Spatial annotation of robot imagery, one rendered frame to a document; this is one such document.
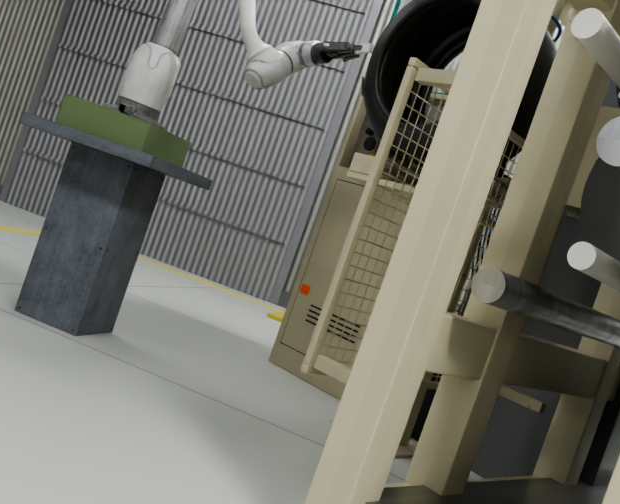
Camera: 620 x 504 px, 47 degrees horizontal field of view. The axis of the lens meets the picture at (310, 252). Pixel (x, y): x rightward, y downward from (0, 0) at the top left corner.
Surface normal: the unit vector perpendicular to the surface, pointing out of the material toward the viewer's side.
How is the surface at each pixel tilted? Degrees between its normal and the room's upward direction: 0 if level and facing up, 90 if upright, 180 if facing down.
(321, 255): 90
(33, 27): 90
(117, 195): 90
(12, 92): 90
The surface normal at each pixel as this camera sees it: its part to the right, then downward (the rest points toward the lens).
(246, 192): -0.22, -0.06
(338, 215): -0.64, -0.21
